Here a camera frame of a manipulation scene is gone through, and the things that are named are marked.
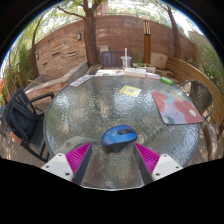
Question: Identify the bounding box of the white book stack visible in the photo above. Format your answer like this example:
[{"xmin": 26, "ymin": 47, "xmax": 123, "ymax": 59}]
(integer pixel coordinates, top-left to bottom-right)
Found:
[{"xmin": 123, "ymin": 67, "xmax": 148, "ymax": 78}]

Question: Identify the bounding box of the clear plastic cup with straw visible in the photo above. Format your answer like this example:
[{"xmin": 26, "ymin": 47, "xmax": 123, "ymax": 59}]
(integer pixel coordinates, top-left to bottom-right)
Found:
[{"xmin": 120, "ymin": 47, "xmax": 133, "ymax": 71}]

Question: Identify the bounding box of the black and white printed strip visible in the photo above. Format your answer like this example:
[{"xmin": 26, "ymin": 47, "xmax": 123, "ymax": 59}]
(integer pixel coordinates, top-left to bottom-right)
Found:
[{"xmin": 69, "ymin": 74, "xmax": 95, "ymax": 88}]

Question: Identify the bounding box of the blue computer mouse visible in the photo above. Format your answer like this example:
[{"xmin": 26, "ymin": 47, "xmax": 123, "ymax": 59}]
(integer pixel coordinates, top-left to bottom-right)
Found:
[{"xmin": 100, "ymin": 124, "xmax": 138, "ymax": 154}]

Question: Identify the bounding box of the wooden garden lamp post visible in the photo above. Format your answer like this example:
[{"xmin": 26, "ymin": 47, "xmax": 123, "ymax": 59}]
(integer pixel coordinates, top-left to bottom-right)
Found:
[{"xmin": 141, "ymin": 15, "xmax": 153, "ymax": 65}]

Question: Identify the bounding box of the colourful dotted mouse pad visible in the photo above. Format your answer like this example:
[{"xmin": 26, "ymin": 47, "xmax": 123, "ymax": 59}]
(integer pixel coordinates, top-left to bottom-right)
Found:
[{"xmin": 151, "ymin": 91, "xmax": 204, "ymax": 126}]

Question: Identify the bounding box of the yellow printed card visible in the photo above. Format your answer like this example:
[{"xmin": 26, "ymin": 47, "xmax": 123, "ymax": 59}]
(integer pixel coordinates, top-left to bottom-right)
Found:
[{"xmin": 118, "ymin": 85, "xmax": 142, "ymax": 98}]

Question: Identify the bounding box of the dark wicker chair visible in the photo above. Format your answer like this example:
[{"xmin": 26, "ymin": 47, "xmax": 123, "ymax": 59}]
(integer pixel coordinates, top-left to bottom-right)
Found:
[{"xmin": 178, "ymin": 79, "xmax": 214, "ymax": 126}]

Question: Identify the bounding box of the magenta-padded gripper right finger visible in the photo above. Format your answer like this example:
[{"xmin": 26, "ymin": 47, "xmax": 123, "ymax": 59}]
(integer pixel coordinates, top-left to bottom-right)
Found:
[{"xmin": 133, "ymin": 142, "xmax": 184, "ymax": 186}]

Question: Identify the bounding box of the black chair with bag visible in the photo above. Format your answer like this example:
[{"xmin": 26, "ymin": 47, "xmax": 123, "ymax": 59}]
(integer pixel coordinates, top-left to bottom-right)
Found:
[{"xmin": 2, "ymin": 87, "xmax": 55, "ymax": 163}]

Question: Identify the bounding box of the pale stone slab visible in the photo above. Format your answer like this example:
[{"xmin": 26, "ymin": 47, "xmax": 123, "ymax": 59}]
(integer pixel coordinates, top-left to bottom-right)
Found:
[{"xmin": 150, "ymin": 52, "xmax": 169, "ymax": 70}]

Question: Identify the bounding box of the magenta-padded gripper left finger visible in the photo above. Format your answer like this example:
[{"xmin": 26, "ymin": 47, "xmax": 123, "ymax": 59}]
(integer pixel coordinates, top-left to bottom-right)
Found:
[{"xmin": 40, "ymin": 142, "xmax": 94, "ymax": 186}]

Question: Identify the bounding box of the light blue book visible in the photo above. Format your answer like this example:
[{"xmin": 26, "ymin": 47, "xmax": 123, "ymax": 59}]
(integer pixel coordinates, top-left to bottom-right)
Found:
[{"xmin": 145, "ymin": 72, "xmax": 162, "ymax": 80}]

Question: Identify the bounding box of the dark wooden slat chair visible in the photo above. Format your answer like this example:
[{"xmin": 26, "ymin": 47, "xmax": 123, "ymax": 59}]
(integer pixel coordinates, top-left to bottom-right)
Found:
[{"xmin": 100, "ymin": 50, "xmax": 134, "ymax": 69}]

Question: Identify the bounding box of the colourful magazine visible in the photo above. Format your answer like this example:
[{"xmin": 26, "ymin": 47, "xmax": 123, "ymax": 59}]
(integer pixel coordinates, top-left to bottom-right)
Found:
[{"xmin": 94, "ymin": 68, "xmax": 125, "ymax": 77}]

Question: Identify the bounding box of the small green box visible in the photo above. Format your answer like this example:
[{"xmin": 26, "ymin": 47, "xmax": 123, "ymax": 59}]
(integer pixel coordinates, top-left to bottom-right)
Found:
[{"xmin": 160, "ymin": 76, "xmax": 174, "ymax": 86}]

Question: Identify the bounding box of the forked tree trunk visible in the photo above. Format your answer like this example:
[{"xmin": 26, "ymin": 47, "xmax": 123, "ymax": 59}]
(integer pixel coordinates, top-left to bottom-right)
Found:
[{"xmin": 56, "ymin": 0, "xmax": 111, "ymax": 67}]

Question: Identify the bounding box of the slim tree trunk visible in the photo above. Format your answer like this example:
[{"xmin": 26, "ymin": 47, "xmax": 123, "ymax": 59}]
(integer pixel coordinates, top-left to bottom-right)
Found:
[{"xmin": 165, "ymin": 4, "xmax": 183, "ymax": 60}]

